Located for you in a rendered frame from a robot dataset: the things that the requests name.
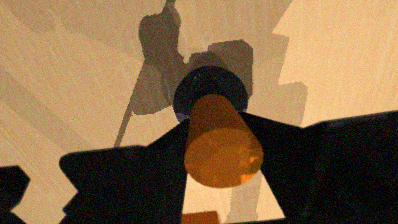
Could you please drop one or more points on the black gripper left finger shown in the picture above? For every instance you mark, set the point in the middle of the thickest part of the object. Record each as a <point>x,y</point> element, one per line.
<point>158,168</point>

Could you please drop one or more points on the orange knob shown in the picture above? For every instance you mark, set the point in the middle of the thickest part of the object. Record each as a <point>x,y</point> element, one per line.
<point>221,150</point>

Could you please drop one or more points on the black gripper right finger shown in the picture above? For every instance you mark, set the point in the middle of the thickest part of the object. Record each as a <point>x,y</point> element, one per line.
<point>295,158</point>

